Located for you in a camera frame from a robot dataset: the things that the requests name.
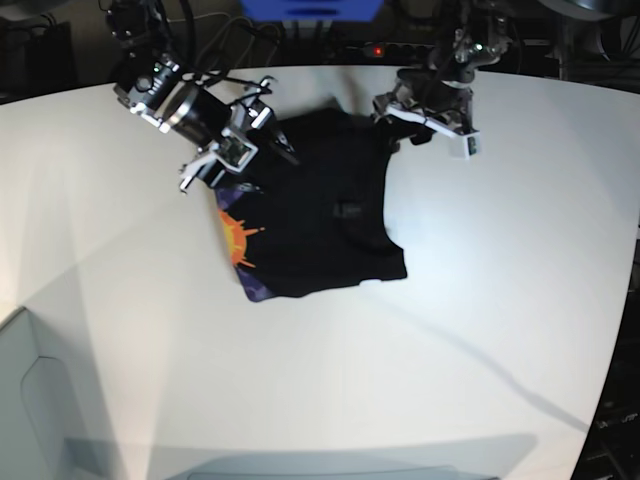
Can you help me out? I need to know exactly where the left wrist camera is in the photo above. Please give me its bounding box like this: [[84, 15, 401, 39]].
[[449, 131, 481, 161]]

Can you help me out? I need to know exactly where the black equipment box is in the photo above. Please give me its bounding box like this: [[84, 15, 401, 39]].
[[25, 23, 76, 91]]

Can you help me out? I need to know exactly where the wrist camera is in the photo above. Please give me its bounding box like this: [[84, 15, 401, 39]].
[[449, 131, 481, 161], [214, 136, 258, 174]]

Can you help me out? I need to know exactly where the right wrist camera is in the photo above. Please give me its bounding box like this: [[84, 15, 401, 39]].
[[214, 136, 258, 174]]

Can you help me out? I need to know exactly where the black T-shirt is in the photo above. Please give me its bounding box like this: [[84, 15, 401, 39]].
[[214, 108, 407, 302]]

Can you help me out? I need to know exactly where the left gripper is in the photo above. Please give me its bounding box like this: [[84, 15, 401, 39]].
[[372, 68, 475, 155]]

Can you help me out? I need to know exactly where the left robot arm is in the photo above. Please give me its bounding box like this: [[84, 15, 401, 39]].
[[372, 1, 512, 160]]

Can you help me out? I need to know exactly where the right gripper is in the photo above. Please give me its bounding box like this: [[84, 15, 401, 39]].
[[175, 76, 300, 193]]

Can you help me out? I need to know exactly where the blue plastic box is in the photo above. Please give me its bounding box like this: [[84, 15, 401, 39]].
[[240, 0, 384, 22]]

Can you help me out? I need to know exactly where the black power strip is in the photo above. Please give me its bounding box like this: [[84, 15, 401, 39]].
[[345, 42, 434, 63]]

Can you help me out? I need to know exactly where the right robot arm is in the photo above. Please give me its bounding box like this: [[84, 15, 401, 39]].
[[105, 1, 298, 192]]

